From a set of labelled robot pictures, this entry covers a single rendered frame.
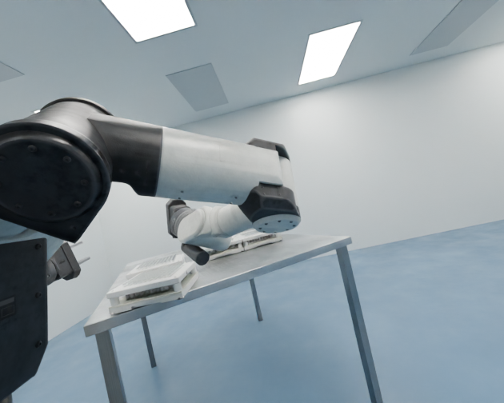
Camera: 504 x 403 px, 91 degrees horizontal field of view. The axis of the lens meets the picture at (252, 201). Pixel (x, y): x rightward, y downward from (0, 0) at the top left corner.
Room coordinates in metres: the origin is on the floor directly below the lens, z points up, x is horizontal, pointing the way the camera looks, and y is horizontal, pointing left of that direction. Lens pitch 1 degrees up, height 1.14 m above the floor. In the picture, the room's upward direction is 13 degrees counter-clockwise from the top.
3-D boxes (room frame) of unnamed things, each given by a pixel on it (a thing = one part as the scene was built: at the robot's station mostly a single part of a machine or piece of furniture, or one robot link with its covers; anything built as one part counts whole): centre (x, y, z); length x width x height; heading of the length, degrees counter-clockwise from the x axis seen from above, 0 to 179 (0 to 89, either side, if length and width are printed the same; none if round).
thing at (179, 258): (1.23, 0.53, 0.96); 0.25 x 0.24 x 0.02; 104
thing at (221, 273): (1.66, 0.37, 0.88); 1.50 x 1.10 x 0.04; 23
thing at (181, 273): (0.93, 0.41, 0.96); 0.25 x 0.24 x 0.02; 90
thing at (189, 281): (0.93, 0.41, 0.91); 0.24 x 0.24 x 0.02; 0
